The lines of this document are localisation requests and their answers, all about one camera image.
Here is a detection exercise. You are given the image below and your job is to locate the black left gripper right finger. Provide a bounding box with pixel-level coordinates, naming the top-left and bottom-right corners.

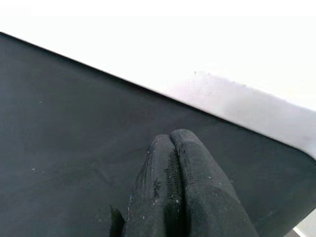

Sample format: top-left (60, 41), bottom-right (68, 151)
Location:
top-left (169, 128), bottom-right (259, 237)

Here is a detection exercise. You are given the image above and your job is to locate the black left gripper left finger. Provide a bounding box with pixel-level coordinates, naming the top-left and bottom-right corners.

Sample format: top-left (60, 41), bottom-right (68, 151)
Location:
top-left (110, 133), bottom-right (186, 237)

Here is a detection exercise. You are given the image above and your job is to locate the white plastic children table top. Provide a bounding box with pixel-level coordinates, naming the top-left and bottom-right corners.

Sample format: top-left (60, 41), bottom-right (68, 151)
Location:
top-left (0, 0), bottom-right (316, 161)

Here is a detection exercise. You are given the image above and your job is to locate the black table cloth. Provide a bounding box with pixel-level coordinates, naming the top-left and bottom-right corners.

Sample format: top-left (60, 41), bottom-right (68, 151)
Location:
top-left (0, 32), bottom-right (316, 237)

